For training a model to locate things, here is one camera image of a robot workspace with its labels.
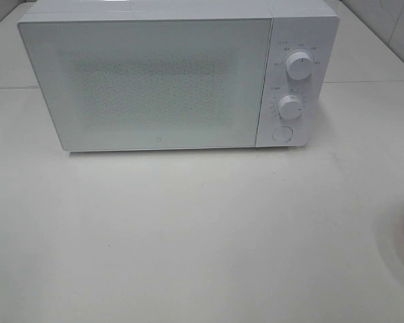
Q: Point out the white microwave door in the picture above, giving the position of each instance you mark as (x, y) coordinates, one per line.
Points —
(112, 86)

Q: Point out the upper white power knob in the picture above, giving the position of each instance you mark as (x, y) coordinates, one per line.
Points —
(299, 65)

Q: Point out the white microwave oven body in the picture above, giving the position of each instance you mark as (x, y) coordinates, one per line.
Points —
(310, 26)

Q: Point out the lower white timer knob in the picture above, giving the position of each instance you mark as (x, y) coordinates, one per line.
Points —
(290, 107)

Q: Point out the white round door button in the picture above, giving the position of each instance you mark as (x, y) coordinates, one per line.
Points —
(282, 134)

